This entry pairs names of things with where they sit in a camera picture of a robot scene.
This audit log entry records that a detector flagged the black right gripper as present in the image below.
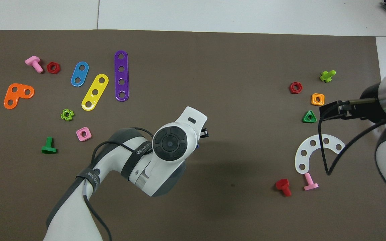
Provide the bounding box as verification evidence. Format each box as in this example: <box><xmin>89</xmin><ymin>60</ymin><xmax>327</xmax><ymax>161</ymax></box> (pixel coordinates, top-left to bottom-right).
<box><xmin>319</xmin><ymin>82</ymin><xmax>386</xmax><ymax>122</ymax></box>

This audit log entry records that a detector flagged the lime cross-head screw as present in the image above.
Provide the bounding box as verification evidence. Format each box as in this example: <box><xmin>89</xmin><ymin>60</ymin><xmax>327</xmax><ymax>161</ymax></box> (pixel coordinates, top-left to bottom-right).
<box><xmin>320</xmin><ymin>70</ymin><xmax>336</xmax><ymax>83</ymax></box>

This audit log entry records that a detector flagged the green triangle nut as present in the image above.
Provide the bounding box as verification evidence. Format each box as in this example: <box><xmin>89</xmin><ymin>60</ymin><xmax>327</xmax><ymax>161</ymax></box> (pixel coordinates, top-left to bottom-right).
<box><xmin>302</xmin><ymin>110</ymin><xmax>317</xmax><ymax>124</ymax></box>

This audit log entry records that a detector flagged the pink plastic screw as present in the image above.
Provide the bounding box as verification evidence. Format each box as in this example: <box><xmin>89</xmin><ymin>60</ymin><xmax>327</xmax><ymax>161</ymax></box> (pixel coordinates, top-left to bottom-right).
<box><xmin>303</xmin><ymin>172</ymin><xmax>319</xmax><ymax>191</ymax></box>
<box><xmin>24</xmin><ymin>56</ymin><xmax>44</xmax><ymax>73</ymax></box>

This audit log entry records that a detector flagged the red plastic screw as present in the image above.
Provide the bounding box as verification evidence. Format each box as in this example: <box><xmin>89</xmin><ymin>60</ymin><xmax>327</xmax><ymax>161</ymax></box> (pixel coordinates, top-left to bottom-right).
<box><xmin>275</xmin><ymin>179</ymin><xmax>292</xmax><ymax>197</ymax></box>

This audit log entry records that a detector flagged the pink square nut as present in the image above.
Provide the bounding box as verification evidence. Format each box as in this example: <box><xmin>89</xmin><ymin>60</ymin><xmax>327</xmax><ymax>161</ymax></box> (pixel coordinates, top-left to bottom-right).
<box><xmin>76</xmin><ymin>127</ymin><xmax>92</xmax><ymax>142</ymax></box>

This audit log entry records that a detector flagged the dark green plastic screw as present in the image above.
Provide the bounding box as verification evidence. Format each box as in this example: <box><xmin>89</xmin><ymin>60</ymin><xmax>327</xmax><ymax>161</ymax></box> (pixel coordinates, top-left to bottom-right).
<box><xmin>41</xmin><ymin>136</ymin><xmax>58</xmax><ymax>154</ymax></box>

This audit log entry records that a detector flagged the brown paper mat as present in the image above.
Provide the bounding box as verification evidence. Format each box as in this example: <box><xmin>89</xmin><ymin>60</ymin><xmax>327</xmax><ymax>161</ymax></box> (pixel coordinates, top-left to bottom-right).
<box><xmin>0</xmin><ymin>29</ymin><xmax>386</xmax><ymax>241</ymax></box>

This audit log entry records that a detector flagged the white curved five-hole plate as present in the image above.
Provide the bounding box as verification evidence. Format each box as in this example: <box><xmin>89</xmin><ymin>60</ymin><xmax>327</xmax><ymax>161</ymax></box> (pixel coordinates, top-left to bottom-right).
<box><xmin>295</xmin><ymin>135</ymin><xmax>346</xmax><ymax>175</ymax></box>

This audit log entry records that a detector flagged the purple four-hole strip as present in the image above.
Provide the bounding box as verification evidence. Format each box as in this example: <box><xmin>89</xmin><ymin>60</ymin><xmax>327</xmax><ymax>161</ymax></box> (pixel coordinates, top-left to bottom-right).
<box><xmin>114</xmin><ymin>50</ymin><xmax>130</xmax><ymax>102</ymax></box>

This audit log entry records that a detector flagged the yellow three-hole plate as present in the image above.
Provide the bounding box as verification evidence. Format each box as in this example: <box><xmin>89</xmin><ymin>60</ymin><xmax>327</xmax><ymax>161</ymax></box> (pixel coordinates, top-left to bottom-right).
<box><xmin>81</xmin><ymin>74</ymin><xmax>109</xmax><ymax>111</ymax></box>

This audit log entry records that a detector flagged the blue two-hole plate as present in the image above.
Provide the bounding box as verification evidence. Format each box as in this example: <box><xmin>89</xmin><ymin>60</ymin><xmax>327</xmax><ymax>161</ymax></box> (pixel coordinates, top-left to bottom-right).
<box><xmin>71</xmin><ymin>61</ymin><xmax>89</xmax><ymax>87</ymax></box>

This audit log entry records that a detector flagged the orange heart-shaped plate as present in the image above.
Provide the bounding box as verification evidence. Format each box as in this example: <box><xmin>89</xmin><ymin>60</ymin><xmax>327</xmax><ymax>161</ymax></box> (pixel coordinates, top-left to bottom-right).
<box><xmin>4</xmin><ymin>83</ymin><xmax>35</xmax><ymax>110</ymax></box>

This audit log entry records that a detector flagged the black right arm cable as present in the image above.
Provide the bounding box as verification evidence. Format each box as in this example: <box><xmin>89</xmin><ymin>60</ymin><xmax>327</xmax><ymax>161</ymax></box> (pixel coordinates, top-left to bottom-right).
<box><xmin>318</xmin><ymin>100</ymin><xmax>386</xmax><ymax>176</ymax></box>

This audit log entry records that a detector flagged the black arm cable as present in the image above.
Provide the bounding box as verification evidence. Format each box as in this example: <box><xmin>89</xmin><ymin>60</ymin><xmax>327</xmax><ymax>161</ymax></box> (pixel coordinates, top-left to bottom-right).
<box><xmin>82</xmin><ymin>127</ymin><xmax>154</xmax><ymax>241</ymax></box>
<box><xmin>318</xmin><ymin>100</ymin><xmax>386</xmax><ymax>176</ymax></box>

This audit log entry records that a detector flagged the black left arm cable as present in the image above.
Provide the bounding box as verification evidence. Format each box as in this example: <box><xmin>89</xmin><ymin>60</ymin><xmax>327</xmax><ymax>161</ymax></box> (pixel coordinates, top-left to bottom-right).
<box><xmin>82</xmin><ymin>127</ymin><xmax>154</xmax><ymax>241</ymax></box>

